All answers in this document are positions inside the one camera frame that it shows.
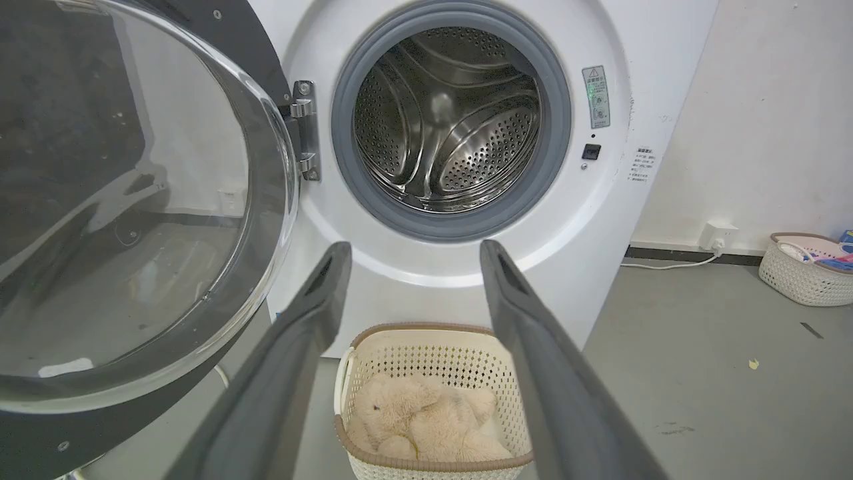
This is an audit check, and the warning sticker label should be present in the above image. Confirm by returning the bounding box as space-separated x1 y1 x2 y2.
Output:
582 65 611 130

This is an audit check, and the round glass washing machine door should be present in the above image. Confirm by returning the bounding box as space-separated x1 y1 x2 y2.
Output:
0 0 300 480

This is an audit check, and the small printed text sticker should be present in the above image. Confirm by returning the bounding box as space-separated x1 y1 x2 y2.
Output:
628 147 656 185

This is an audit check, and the cream basket with clothes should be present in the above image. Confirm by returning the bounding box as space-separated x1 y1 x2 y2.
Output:
758 232 853 307

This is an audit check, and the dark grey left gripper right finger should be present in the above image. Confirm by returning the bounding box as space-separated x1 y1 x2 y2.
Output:
479 239 669 480

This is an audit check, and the cream perforated laundry basket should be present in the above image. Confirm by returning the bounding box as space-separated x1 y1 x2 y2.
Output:
333 323 534 480

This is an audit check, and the chrome door hinge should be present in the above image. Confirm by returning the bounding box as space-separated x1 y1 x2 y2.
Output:
289 80 322 182

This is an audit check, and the beige plush teddy bear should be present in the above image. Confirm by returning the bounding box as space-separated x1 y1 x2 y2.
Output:
347 373 514 463

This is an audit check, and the white power cable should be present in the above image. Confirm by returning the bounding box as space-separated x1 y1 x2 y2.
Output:
621 249 723 271

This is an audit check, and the white front-load washing machine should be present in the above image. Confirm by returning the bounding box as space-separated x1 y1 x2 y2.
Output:
245 0 720 359

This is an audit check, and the white wall power socket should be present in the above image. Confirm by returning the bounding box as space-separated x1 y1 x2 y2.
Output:
698 221 739 253

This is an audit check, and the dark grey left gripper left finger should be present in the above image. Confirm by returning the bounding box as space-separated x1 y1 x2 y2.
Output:
165 241 353 480

